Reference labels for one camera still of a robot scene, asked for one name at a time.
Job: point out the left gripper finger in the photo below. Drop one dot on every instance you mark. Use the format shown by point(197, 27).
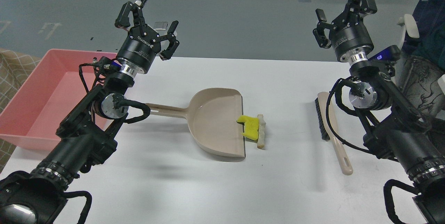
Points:
point(122, 20)
point(170, 36)

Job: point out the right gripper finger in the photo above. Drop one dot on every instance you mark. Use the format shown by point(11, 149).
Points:
point(319, 32)
point(356, 10)

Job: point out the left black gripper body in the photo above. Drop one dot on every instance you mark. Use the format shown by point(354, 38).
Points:
point(138, 48)

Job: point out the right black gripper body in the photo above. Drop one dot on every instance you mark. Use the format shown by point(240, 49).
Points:
point(349, 38)

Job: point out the beige hand brush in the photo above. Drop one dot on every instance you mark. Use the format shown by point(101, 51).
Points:
point(328, 127)

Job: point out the beige plastic dustpan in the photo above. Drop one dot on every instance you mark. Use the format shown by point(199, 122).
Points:
point(212, 120)

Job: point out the white bread slice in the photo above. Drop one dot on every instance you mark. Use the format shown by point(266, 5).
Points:
point(261, 131)

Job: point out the yellow sponge piece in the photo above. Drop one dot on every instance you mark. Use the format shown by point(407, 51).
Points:
point(251, 126)

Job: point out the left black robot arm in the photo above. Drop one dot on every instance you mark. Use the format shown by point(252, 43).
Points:
point(88, 132)

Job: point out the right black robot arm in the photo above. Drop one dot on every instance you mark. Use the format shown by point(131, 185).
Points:
point(395, 129)

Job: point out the pink plastic bin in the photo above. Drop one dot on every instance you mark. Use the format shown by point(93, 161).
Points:
point(48, 95)

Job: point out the metal floor plate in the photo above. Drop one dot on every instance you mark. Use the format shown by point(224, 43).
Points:
point(160, 26)

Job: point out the white office chair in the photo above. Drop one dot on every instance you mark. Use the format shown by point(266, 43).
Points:
point(406, 29)

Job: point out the seated person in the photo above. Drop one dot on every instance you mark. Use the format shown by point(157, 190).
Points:
point(428, 14)

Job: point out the beige checkered cloth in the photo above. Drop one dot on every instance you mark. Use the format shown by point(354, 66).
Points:
point(15, 68)

